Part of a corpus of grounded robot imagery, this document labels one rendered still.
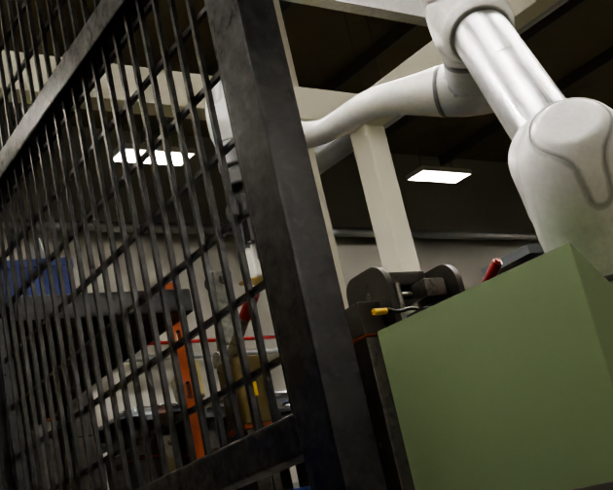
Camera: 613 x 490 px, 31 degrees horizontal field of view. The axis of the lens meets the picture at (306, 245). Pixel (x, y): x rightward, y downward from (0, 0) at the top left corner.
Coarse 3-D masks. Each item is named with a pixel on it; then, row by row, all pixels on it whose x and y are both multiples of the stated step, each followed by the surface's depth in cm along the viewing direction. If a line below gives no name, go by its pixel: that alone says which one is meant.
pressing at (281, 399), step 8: (280, 392) 199; (280, 400) 205; (288, 400) 207; (136, 408) 183; (144, 408) 184; (160, 408) 185; (176, 408) 187; (208, 408) 197; (224, 408) 201; (280, 408) 215; (288, 408) 217; (120, 416) 183; (136, 416) 190; (152, 416) 193; (160, 416) 194; (208, 416) 205; (224, 416) 209; (112, 424) 192; (112, 432) 199; (168, 432) 209; (104, 440) 202
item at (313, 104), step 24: (528, 0) 580; (552, 0) 579; (432, 48) 638; (24, 72) 552; (144, 72) 597; (408, 72) 654; (0, 96) 550; (120, 96) 582; (168, 96) 601; (312, 96) 667; (336, 96) 679; (312, 120) 660; (384, 120) 684
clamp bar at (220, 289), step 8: (216, 272) 193; (216, 280) 192; (232, 280) 194; (216, 288) 192; (224, 288) 193; (224, 296) 193; (224, 304) 192; (224, 320) 192; (224, 328) 191; (232, 328) 192; (216, 336) 192; (232, 336) 192
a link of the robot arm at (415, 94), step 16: (400, 80) 213; (416, 80) 210; (432, 80) 207; (368, 96) 216; (384, 96) 213; (400, 96) 211; (416, 96) 209; (432, 96) 207; (336, 112) 227; (352, 112) 220; (368, 112) 217; (384, 112) 215; (400, 112) 213; (416, 112) 212; (432, 112) 210; (304, 128) 237; (320, 128) 233; (336, 128) 228; (352, 128) 226; (320, 144) 237
